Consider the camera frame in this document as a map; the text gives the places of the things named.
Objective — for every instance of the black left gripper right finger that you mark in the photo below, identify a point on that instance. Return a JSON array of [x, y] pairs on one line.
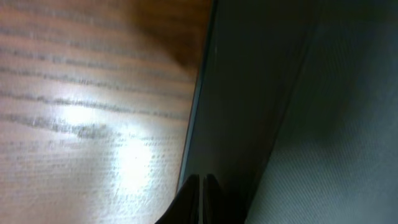
[[218, 208]]

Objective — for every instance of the black gift box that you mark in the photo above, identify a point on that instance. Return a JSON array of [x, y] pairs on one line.
[[295, 110]]

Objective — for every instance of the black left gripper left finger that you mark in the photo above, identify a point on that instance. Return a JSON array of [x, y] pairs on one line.
[[184, 208]]

